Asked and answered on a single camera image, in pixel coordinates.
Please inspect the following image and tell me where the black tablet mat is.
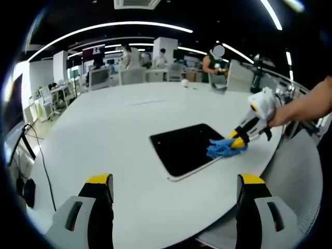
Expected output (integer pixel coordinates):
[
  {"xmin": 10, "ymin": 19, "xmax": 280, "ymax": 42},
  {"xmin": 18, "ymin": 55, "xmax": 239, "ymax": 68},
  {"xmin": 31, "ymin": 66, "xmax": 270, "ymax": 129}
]
[{"xmin": 149, "ymin": 123, "xmax": 226, "ymax": 182}]

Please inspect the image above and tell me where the long curved ceiling light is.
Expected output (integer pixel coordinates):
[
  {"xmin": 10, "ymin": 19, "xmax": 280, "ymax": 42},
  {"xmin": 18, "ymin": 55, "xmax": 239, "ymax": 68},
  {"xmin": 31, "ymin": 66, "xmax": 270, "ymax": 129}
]
[{"xmin": 28, "ymin": 21, "xmax": 194, "ymax": 62}]

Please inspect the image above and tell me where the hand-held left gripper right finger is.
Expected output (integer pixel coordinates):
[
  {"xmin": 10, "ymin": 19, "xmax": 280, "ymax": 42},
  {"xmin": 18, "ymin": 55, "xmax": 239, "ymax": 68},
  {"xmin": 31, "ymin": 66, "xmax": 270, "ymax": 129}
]
[{"xmin": 235, "ymin": 173, "xmax": 306, "ymax": 249}]

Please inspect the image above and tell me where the black monitor stand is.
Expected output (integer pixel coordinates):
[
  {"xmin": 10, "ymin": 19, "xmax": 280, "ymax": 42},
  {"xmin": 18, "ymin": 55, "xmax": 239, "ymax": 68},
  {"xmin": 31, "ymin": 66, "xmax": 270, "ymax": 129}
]
[{"xmin": 5, "ymin": 123, "xmax": 36, "ymax": 167}]

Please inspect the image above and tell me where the straight ceiling light strip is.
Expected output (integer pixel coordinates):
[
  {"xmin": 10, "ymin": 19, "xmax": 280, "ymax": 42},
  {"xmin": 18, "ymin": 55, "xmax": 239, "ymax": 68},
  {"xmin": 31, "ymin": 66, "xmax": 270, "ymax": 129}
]
[{"xmin": 259, "ymin": 0, "xmax": 283, "ymax": 31}]

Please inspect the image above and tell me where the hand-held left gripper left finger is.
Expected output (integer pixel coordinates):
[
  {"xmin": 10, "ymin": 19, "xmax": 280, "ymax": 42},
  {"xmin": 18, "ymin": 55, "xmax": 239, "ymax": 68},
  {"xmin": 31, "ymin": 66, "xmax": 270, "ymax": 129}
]
[{"xmin": 45, "ymin": 173, "xmax": 115, "ymax": 249}]

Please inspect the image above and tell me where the blue cleaning cloth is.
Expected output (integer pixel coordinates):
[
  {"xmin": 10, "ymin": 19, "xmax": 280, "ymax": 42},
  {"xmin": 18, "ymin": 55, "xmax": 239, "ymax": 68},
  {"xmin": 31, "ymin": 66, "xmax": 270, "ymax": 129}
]
[{"xmin": 206, "ymin": 138, "xmax": 249, "ymax": 159}]

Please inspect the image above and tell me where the ceiling air conditioner unit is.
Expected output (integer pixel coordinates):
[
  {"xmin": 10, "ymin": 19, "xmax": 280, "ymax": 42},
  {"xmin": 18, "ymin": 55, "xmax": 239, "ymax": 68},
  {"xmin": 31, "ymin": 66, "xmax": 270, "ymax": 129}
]
[{"xmin": 113, "ymin": 0, "xmax": 161, "ymax": 10}]

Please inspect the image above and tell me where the person's right hand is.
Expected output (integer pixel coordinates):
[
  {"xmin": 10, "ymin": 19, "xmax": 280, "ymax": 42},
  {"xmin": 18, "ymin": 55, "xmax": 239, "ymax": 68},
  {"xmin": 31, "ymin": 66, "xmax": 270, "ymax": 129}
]
[{"xmin": 268, "ymin": 107, "xmax": 288, "ymax": 128}]

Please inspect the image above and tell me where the white mesh office chair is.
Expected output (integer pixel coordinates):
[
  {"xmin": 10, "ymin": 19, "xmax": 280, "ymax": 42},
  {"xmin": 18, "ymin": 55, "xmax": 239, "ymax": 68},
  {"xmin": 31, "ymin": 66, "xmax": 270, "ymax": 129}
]
[{"xmin": 196, "ymin": 127, "xmax": 324, "ymax": 249}]

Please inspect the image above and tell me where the black cable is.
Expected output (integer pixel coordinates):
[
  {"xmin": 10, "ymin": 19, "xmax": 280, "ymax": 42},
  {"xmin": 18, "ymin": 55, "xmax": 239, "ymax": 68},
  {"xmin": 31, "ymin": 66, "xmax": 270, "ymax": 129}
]
[{"xmin": 25, "ymin": 123, "xmax": 57, "ymax": 212}]

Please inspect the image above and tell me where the black round object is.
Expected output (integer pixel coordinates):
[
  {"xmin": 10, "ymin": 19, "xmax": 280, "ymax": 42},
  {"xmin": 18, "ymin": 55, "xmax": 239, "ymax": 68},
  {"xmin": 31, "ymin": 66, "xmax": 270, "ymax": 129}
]
[{"xmin": 22, "ymin": 178, "xmax": 36, "ymax": 209}]

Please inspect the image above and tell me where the wall television screen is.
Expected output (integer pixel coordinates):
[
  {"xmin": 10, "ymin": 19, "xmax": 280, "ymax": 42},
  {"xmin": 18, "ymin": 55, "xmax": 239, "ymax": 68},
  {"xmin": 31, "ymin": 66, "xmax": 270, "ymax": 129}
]
[{"xmin": 82, "ymin": 46, "xmax": 106, "ymax": 59}]

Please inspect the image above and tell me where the short ceiling light strip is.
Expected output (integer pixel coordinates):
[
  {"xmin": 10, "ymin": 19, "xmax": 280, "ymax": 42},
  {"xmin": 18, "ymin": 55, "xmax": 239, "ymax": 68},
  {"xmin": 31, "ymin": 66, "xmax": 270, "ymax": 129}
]
[{"xmin": 223, "ymin": 43, "xmax": 255, "ymax": 65}]

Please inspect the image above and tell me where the open laptop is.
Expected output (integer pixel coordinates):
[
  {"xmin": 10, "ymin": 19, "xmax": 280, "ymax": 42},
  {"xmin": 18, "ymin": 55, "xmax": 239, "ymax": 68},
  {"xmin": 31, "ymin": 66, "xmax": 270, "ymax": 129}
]
[{"xmin": 2, "ymin": 73, "xmax": 25, "ymax": 135}]

